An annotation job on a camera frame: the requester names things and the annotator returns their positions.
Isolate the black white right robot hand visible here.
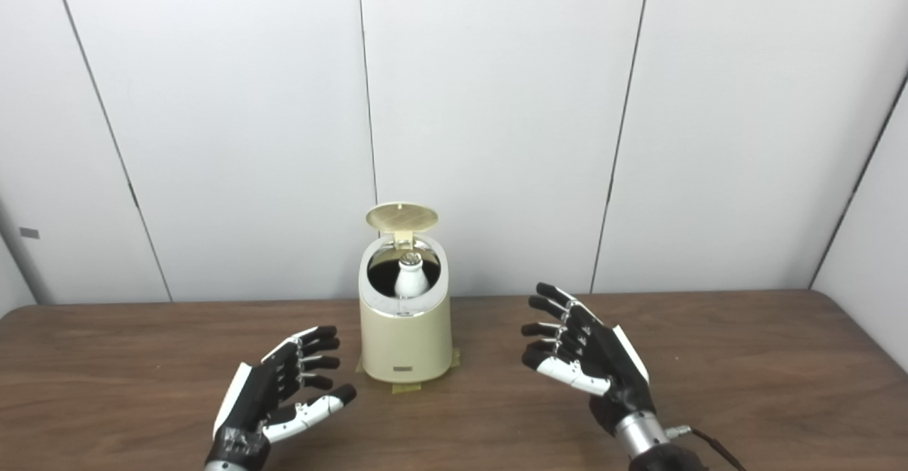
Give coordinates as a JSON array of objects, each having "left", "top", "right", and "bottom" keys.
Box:
[{"left": 521, "top": 282, "right": 657, "bottom": 436}]

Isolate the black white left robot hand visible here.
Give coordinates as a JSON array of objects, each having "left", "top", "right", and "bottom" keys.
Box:
[{"left": 204, "top": 326, "right": 358, "bottom": 468}]

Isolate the cream-colored bin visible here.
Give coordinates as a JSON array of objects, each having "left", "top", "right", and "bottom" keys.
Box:
[{"left": 358, "top": 202, "right": 453, "bottom": 384}]

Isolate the small white plastic bottle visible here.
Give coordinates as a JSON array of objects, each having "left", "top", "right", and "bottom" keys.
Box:
[{"left": 394, "top": 250, "right": 430, "bottom": 298}]

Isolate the round cream bin lid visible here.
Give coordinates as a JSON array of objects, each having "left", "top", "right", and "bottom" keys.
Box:
[{"left": 365, "top": 202, "right": 438, "bottom": 248}]

